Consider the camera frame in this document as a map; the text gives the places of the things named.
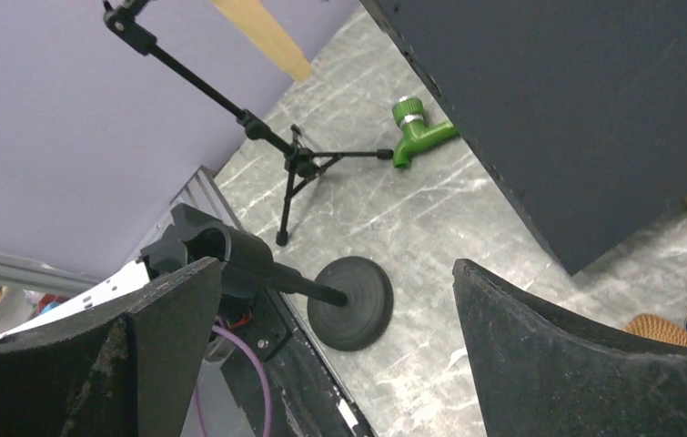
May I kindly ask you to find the green plastic tap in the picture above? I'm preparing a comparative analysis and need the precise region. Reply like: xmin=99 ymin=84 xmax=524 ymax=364
xmin=391 ymin=97 xmax=459 ymax=169

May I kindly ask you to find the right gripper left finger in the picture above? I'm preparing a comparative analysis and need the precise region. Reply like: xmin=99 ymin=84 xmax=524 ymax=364
xmin=0 ymin=259 xmax=222 ymax=436

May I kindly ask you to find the black round-base mic stand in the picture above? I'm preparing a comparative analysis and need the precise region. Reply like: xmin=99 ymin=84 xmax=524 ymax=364
xmin=139 ymin=203 xmax=395 ymax=353

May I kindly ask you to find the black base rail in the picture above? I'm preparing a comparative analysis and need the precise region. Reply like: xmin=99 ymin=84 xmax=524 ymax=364
xmin=217 ymin=291 xmax=376 ymax=436

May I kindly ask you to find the black tripod shock-mount stand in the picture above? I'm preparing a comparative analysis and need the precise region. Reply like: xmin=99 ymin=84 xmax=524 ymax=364
xmin=103 ymin=1 xmax=393 ymax=247

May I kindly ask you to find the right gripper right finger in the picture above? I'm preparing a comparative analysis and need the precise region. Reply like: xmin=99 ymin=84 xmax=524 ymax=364
xmin=453 ymin=259 xmax=687 ymax=436

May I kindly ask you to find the blue network switch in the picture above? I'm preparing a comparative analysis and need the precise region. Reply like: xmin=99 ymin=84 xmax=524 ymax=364
xmin=364 ymin=1 xmax=687 ymax=275

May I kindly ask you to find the light gold microphone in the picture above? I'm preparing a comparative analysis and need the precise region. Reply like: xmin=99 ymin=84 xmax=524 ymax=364
xmin=211 ymin=0 xmax=312 ymax=82

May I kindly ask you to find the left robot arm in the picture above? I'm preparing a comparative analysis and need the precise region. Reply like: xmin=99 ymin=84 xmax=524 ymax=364
xmin=0 ymin=261 xmax=149 ymax=340

